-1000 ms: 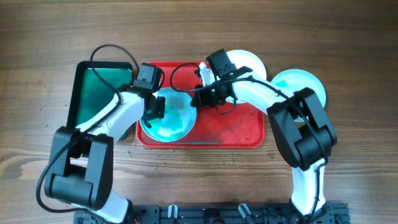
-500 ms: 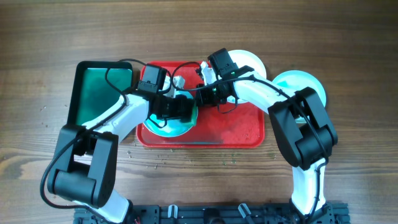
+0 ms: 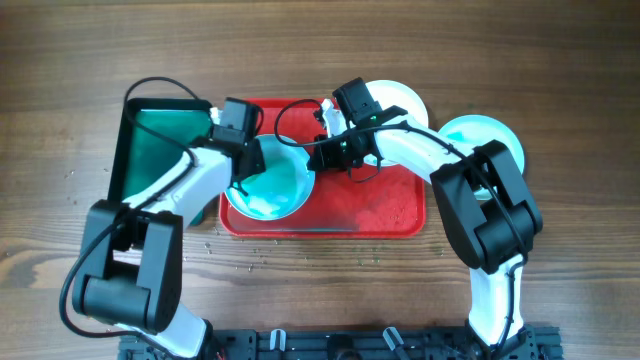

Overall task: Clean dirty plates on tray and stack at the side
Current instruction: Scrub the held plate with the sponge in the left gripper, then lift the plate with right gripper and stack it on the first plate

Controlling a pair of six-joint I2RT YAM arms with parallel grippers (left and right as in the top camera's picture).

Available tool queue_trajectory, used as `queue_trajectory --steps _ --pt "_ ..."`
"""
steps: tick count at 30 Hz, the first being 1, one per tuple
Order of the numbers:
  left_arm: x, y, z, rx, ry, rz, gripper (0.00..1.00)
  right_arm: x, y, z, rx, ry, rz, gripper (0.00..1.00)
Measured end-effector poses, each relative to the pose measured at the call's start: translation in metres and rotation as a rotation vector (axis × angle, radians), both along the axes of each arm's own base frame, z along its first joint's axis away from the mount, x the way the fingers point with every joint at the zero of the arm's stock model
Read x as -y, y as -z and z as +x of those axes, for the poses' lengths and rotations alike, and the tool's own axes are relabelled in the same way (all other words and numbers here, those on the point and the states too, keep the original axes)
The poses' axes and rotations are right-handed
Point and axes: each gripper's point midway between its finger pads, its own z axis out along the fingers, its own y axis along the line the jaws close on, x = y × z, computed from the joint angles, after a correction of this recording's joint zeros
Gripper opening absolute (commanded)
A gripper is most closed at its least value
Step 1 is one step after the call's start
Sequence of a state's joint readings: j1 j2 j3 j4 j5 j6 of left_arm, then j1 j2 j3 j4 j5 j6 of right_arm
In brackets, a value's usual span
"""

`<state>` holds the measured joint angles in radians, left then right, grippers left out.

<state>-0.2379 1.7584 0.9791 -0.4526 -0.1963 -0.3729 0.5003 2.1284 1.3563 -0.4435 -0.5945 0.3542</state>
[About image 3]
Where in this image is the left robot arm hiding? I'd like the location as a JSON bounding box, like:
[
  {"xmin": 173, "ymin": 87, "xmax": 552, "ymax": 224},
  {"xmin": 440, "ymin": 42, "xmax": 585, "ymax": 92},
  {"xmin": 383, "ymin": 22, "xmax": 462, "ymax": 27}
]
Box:
[{"xmin": 59, "ymin": 98, "xmax": 266, "ymax": 359}]

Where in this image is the right black cable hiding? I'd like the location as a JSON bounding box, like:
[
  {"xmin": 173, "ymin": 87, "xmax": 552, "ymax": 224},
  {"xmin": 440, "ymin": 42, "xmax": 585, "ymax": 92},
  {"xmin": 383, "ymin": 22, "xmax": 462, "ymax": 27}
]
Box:
[{"xmin": 273, "ymin": 98, "xmax": 530, "ymax": 351}]

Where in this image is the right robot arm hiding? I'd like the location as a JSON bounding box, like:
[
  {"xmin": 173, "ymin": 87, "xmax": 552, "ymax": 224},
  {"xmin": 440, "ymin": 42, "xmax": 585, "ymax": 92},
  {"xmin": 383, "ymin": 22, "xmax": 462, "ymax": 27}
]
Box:
[{"xmin": 308, "ymin": 78, "xmax": 543, "ymax": 359}]

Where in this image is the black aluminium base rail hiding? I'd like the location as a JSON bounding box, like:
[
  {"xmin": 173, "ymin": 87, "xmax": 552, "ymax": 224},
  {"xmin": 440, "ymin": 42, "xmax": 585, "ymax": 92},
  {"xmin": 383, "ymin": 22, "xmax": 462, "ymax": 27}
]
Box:
[{"xmin": 117, "ymin": 325, "xmax": 564, "ymax": 360}]

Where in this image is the red plastic tray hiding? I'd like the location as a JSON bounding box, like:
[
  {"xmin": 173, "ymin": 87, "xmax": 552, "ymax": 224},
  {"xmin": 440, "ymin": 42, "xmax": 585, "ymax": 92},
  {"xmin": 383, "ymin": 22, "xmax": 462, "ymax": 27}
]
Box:
[{"xmin": 219, "ymin": 99, "xmax": 427, "ymax": 238}]

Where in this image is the dark green plastic tray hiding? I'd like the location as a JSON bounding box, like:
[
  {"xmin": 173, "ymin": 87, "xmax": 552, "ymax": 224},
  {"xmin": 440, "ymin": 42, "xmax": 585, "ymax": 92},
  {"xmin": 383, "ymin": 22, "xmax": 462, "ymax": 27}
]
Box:
[{"xmin": 107, "ymin": 98, "xmax": 211, "ymax": 202}]

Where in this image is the white plate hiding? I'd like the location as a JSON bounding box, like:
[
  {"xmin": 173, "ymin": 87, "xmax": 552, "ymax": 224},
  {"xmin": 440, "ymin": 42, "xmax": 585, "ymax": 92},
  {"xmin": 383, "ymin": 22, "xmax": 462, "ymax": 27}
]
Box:
[
  {"xmin": 225, "ymin": 134, "xmax": 315, "ymax": 221},
  {"xmin": 324, "ymin": 79, "xmax": 430, "ymax": 168},
  {"xmin": 438, "ymin": 114, "xmax": 526, "ymax": 174}
]

